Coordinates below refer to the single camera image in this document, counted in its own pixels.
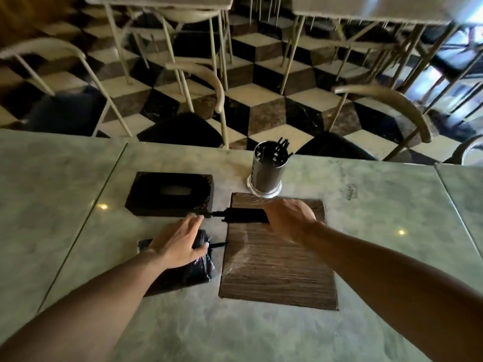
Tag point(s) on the marble table with beige legs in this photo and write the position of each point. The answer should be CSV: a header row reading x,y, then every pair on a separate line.
x,y
377,9
158,1

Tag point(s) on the person's right hand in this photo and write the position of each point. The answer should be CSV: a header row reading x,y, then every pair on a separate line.
x,y
294,220

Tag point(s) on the person's left hand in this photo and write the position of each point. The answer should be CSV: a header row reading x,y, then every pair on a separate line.
x,y
175,243

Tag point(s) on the perforated metal cutlery holder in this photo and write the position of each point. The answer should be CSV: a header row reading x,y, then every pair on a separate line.
x,y
267,173

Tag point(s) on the person's left forearm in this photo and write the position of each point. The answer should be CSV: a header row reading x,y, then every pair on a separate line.
x,y
86,312

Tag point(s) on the black chopstick bundle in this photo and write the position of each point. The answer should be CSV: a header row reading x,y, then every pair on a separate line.
x,y
243,216

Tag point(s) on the person's right fingers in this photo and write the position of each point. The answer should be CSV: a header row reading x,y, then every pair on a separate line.
x,y
274,214

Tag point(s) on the person's left thumb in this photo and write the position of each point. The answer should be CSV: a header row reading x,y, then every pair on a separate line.
x,y
204,248

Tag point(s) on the black plastic packet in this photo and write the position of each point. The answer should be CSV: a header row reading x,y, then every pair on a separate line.
x,y
188,273

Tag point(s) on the dark wooden tissue box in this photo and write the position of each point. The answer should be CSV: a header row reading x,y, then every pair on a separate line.
x,y
169,194

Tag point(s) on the brown wood-grain placemat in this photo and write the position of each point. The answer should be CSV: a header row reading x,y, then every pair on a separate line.
x,y
277,265

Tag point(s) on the loose black chopstick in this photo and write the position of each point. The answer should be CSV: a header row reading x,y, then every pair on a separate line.
x,y
218,245

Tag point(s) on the beige chair with black seat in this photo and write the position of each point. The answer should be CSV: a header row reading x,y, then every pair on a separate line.
x,y
466,150
62,109
188,16
388,101
181,133

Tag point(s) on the black chopsticks in holder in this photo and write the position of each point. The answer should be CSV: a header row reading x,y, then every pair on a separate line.
x,y
283,146

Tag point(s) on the person's right forearm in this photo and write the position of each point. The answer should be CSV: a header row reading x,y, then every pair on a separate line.
x,y
396,282

